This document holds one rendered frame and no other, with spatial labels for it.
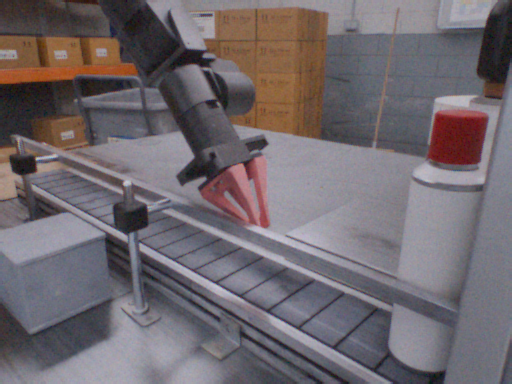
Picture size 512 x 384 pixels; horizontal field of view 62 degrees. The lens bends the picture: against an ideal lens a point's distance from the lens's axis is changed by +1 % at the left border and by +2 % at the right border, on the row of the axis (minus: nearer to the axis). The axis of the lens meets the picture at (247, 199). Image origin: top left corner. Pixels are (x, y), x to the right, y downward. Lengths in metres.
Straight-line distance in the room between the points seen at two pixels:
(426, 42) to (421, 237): 4.49
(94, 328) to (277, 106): 3.33
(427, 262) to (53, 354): 0.37
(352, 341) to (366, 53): 4.62
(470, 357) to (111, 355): 0.37
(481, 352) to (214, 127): 0.36
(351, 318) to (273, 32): 3.39
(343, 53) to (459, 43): 1.14
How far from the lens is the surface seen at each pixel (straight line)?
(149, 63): 0.53
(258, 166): 0.47
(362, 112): 4.99
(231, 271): 0.50
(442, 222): 0.32
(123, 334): 0.51
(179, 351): 0.47
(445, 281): 0.34
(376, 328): 0.43
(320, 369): 0.41
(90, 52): 4.67
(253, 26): 3.80
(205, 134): 0.47
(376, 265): 0.53
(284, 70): 3.68
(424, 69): 4.80
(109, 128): 2.76
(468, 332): 0.18
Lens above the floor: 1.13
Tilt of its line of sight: 20 degrees down
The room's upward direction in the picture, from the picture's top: straight up
